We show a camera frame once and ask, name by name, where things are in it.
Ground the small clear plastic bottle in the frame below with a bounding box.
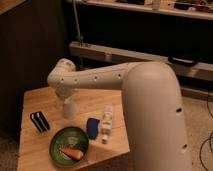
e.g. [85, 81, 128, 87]
[101, 106, 113, 144]

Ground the orange carrot piece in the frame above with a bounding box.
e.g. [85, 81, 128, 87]
[59, 147, 84, 160]

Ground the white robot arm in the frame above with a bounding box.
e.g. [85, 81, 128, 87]
[47, 59, 192, 171]

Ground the grey metal case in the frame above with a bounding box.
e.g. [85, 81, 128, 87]
[69, 41, 213, 81]

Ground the cluttered upper shelf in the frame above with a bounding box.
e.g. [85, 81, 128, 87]
[75, 0, 213, 21]

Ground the dark wooden cabinet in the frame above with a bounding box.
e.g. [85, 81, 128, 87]
[0, 0, 67, 134]

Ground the metal pole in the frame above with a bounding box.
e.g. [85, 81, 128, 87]
[72, 0, 83, 46]

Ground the black floor cable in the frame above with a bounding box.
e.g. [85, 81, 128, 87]
[199, 96, 213, 171]

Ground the black case handle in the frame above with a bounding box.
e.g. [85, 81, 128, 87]
[168, 57, 198, 67]

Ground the blue sponge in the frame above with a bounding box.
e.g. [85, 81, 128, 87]
[86, 118, 100, 140]

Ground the green plate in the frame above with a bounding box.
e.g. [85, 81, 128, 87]
[49, 127, 89, 167]

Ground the black and white eraser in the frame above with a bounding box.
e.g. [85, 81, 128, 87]
[30, 111, 50, 133]

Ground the wooden table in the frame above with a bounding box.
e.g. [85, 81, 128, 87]
[17, 87, 132, 171]

